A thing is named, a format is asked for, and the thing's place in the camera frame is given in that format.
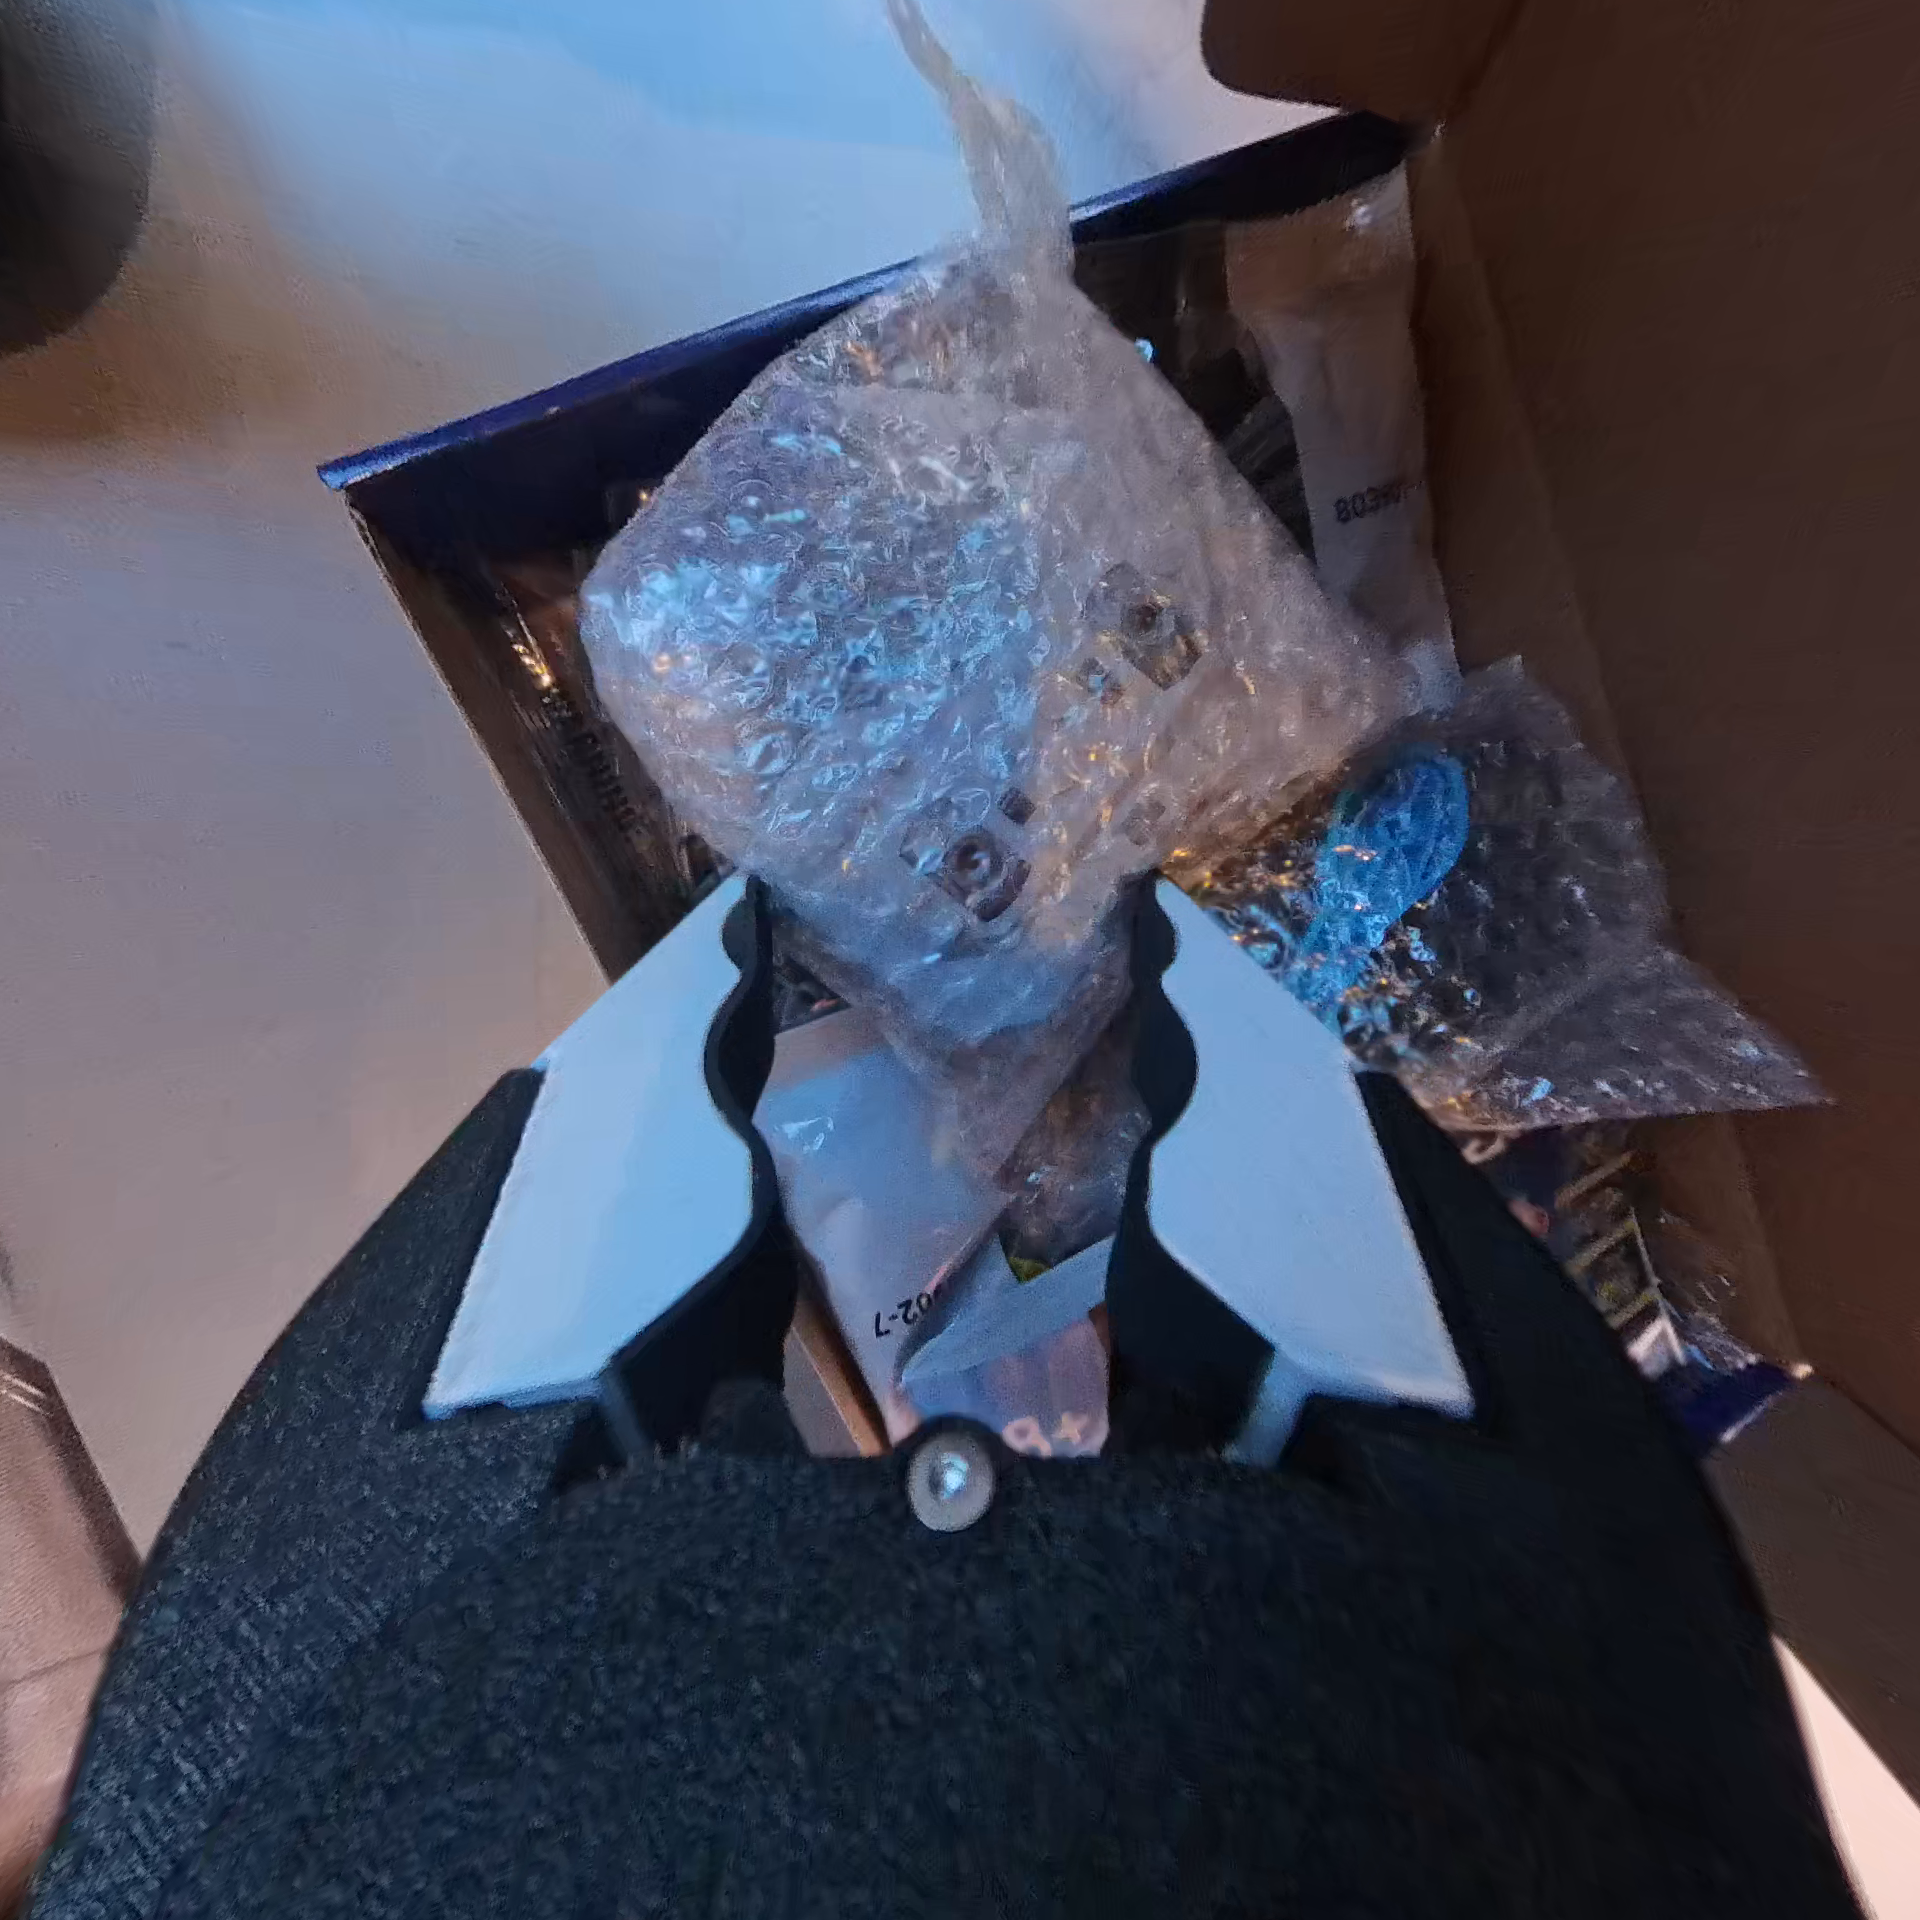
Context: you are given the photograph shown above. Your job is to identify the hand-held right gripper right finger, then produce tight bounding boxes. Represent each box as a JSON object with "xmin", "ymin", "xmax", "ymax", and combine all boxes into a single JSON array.
[{"xmin": 1110, "ymin": 876, "xmax": 1476, "ymax": 1471}]

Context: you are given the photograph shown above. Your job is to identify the white labelled parts bag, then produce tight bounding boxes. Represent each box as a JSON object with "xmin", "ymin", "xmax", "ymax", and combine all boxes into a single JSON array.
[{"xmin": 751, "ymin": 1035, "xmax": 1117, "ymax": 1461}]

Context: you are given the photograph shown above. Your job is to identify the bag of grey bricks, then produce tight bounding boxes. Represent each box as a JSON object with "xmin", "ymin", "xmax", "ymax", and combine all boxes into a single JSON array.
[{"xmin": 1223, "ymin": 180, "xmax": 1465, "ymax": 708}]

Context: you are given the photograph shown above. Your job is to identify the bubble wrap bag blue parts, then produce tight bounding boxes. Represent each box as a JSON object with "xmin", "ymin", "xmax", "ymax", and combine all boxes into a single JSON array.
[{"xmin": 1170, "ymin": 660, "xmax": 1833, "ymax": 1134}]

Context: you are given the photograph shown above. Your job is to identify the grey desk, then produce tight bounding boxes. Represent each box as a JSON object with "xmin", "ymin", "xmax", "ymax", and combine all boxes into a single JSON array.
[{"xmin": 0, "ymin": 0, "xmax": 1339, "ymax": 1549}]

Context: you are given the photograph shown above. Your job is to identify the blue cardboard kit box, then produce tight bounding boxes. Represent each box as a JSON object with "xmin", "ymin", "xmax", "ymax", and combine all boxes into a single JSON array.
[{"xmin": 314, "ymin": 0, "xmax": 1920, "ymax": 1802}]

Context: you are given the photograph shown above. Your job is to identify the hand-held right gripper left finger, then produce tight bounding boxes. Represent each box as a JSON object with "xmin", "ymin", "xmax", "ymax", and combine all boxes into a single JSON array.
[{"xmin": 422, "ymin": 876, "xmax": 798, "ymax": 1455}]

